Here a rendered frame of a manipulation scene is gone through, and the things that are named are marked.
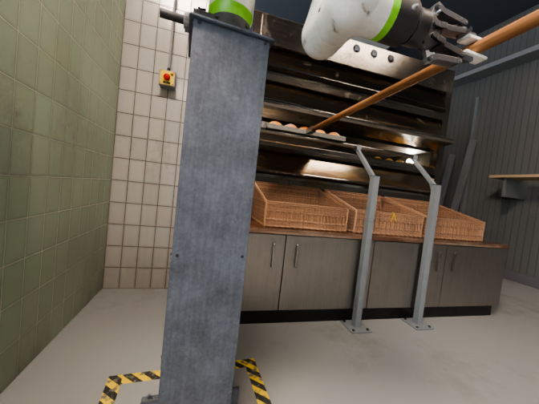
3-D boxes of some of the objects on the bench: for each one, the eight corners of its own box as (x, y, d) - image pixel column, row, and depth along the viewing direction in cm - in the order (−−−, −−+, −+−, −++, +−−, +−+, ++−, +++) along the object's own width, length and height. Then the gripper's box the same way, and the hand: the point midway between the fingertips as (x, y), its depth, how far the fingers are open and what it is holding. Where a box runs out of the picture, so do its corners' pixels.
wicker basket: (248, 216, 190) (252, 179, 188) (315, 221, 204) (319, 187, 203) (261, 226, 143) (267, 179, 142) (347, 232, 157) (353, 189, 156)
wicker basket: (378, 226, 221) (382, 195, 219) (428, 230, 235) (432, 201, 234) (425, 238, 174) (431, 199, 173) (484, 242, 189) (489, 206, 187)
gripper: (398, 0, 59) (472, 29, 65) (388, 68, 59) (462, 90, 66) (426, -26, 52) (505, 10, 58) (415, 53, 52) (494, 79, 59)
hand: (472, 49), depth 61 cm, fingers closed on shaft, 3 cm apart
